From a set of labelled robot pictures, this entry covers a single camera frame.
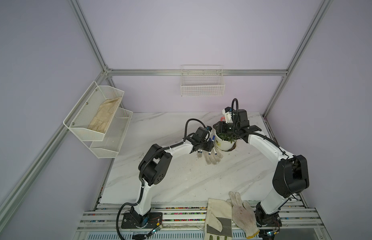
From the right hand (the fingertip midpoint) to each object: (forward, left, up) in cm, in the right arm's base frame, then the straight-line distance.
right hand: (215, 124), depth 87 cm
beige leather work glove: (-48, 0, -20) cm, 52 cm away
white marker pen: (+1, +1, -17) cm, 17 cm away
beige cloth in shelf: (-2, +62, +10) cm, 63 cm away
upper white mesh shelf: (-4, +68, +11) cm, 69 cm away
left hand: (-5, +2, -14) cm, 15 cm away
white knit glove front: (-44, -12, -20) cm, 50 cm away
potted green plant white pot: (-7, -6, -8) cm, 12 cm away
